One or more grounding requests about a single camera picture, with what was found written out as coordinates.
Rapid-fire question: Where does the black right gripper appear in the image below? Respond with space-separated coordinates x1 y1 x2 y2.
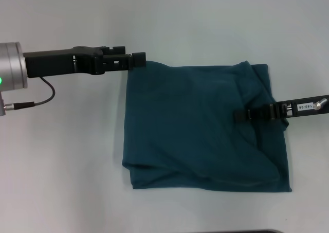
234 95 329 122

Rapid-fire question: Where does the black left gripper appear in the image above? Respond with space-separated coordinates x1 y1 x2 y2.
22 45 147 79

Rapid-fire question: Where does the teal T-shirt with FREE print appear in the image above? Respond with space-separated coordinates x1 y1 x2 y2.
121 60 293 193

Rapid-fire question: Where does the dark device edge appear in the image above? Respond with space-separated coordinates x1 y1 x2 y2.
232 229 285 233

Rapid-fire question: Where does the left arm cable with plugs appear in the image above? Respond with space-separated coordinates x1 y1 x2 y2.
4 76 56 112

